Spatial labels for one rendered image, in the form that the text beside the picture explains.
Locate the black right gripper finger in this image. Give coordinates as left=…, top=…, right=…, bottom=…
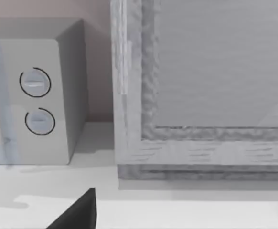
left=45, top=187, right=97, bottom=229

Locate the smaller microwave knob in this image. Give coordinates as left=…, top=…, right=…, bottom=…
left=24, top=107, right=56, bottom=136

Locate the pale microwave oven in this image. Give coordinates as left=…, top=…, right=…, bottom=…
left=0, top=17, right=90, bottom=166

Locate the larger microwave knob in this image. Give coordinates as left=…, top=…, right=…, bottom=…
left=19, top=67, right=52, bottom=98

